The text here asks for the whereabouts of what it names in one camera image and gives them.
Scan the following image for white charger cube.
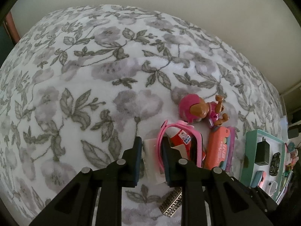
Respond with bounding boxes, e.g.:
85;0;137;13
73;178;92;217
266;181;279;197

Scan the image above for clear plastic container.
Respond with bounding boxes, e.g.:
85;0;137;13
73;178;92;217
279;115;289;142

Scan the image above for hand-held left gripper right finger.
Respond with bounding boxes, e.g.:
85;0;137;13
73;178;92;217
161;140;274;226

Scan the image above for dark cabinet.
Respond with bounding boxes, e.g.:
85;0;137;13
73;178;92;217
0;20;15;63

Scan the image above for black charger plug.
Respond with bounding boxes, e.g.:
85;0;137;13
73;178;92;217
255;138;271;166

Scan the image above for pink blue green toy knife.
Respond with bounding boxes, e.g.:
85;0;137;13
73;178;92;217
250;170;267;189

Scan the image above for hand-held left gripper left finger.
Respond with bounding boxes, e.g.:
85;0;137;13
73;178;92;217
29;137;143;226

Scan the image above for black gold patterned lighter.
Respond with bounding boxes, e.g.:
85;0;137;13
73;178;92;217
159;188;182;217

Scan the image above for pink brown dog toy figure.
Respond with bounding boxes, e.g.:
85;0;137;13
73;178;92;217
179;94;230;129

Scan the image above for purple plastic block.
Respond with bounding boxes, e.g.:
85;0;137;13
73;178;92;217
225;126;236;173

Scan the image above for teal rimmed white tray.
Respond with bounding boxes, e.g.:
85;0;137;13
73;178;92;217
240;129;288;204

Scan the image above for colourful small trinkets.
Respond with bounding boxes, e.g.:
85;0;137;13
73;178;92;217
283;141;299;178

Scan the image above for white plastic holder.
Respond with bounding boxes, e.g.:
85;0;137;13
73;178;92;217
142;138;166;185

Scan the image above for pink bed frame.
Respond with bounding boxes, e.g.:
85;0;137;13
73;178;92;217
4;11;21;45

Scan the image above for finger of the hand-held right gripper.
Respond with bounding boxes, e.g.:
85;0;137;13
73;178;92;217
232;178;278;218

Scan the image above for small red white tube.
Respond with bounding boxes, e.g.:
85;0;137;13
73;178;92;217
168;127;206;163

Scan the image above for pink silicone wristband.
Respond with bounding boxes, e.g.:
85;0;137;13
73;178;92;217
156;120;203;177

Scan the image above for black toy car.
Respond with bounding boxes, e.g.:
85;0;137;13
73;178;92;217
269;153;282;176

